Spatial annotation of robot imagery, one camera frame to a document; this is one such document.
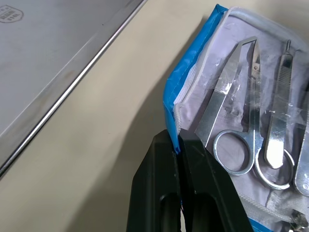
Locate silver scalpel handle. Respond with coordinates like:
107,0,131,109
263,40,296,169

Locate metal instrument tray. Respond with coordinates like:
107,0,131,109
0,0,148,181

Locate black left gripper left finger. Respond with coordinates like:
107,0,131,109
126,129,183,232

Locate silver wide tweezers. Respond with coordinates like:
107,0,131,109
195,36,260,148

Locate blue surgical instrument pack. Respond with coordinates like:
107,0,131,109
163,3,309,232

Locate silver surgical scissors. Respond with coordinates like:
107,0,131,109
212,38,295,190

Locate silver flat instrument handle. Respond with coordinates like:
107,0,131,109
293,125,309,196

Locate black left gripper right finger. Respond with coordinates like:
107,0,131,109
178,128,254,232

